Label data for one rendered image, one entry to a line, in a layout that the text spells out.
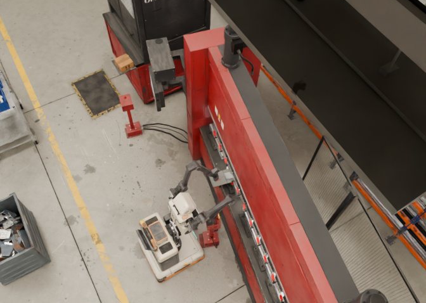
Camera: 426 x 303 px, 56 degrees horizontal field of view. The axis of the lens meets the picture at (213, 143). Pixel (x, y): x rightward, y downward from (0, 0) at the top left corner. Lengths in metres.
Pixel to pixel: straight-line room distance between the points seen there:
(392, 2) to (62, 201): 5.79
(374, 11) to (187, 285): 5.06
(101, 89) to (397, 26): 6.65
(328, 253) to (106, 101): 4.66
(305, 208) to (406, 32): 2.91
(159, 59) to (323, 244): 2.67
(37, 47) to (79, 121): 1.90
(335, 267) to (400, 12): 2.86
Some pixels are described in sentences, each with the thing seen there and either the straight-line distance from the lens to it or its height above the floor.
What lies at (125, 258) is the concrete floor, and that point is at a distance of 5.59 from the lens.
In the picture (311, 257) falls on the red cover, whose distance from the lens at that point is 3.23.
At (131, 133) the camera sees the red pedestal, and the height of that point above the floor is 0.09.
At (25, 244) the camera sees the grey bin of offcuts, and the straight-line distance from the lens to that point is 5.40.
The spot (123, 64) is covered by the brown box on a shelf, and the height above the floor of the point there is 1.10.
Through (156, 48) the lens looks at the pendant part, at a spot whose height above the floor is 1.95.
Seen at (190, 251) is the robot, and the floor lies 0.28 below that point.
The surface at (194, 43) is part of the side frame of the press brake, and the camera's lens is 4.30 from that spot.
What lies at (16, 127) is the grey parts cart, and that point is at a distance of 6.57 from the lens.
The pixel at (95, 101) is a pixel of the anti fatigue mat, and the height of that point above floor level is 0.01.
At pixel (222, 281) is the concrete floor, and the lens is 5.45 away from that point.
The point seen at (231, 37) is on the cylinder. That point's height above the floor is 2.70.
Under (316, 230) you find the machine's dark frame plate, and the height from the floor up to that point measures 2.30.
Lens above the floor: 5.30
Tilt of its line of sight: 58 degrees down
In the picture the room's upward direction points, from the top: 3 degrees clockwise
